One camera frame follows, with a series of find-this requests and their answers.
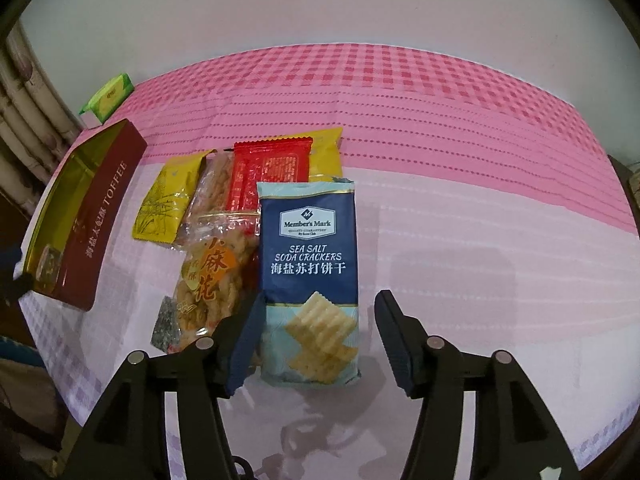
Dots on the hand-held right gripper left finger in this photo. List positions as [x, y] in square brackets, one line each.
[247, 341]

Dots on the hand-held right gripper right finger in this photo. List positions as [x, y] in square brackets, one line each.
[395, 341]

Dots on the clear fried twists packet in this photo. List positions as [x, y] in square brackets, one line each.
[210, 270]

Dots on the small dark seaweed packet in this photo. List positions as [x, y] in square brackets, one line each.
[167, 327]

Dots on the blue cracker packet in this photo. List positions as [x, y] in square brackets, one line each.
[310, 260]

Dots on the clear fried sticks packet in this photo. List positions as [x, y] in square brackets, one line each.
[212, 190]

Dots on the yellow plant print snack packet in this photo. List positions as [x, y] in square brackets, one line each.
[165, 200]

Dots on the maroon coffee box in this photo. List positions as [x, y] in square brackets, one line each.
[100, 220]

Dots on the red snack packet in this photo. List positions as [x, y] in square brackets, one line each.
[270, 170]

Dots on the pink checked tablecloth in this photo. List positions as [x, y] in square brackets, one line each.
[450, 160]

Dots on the plain yellow snack packet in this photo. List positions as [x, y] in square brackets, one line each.
[325, 160]

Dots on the patterned curtain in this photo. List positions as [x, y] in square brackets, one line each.
[25, 110]

